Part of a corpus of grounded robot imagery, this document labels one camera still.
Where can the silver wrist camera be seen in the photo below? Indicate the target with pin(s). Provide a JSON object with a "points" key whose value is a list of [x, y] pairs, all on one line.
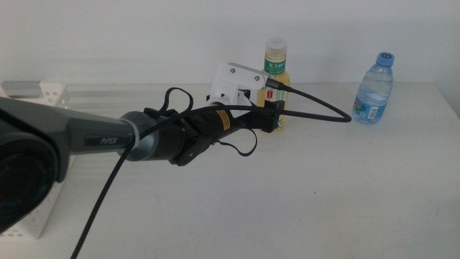
{"points": [[248, 70]]}

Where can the yellow tea bottle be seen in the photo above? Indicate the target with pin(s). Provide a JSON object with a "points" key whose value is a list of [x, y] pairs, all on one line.
{"points": [[276, 54]]}

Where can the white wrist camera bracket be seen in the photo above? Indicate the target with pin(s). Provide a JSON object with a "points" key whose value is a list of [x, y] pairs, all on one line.
{"points": [[224, 90]]}

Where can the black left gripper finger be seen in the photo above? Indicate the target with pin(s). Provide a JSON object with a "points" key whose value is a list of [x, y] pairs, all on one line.
{"points": [[275, 105]]}

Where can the white perforated plastic basket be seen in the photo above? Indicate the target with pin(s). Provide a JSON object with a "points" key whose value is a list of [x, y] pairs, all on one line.
{"points": [[36, 219]]}

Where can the clear water bottle blue cap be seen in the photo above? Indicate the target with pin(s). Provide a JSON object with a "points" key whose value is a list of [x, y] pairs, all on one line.
{"points": [[373, 90]]}

